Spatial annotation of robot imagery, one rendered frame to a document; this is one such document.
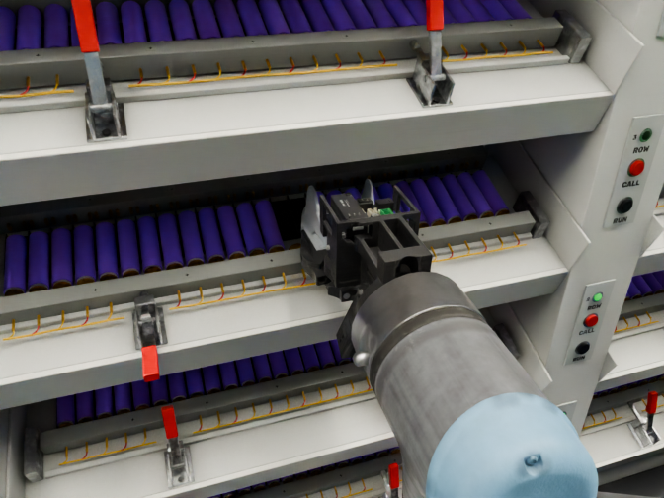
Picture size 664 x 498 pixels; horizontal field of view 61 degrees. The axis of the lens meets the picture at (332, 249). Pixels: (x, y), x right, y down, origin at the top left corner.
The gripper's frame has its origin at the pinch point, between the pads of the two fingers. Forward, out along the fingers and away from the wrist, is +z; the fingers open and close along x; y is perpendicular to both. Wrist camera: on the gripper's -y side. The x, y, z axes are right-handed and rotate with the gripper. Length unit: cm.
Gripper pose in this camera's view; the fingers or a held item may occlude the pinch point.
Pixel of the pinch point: (329, 214)
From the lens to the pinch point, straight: 59.9
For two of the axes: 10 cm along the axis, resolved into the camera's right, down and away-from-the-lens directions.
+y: 0.1, -8.4, -5.4
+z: -2.8, -5.2, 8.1
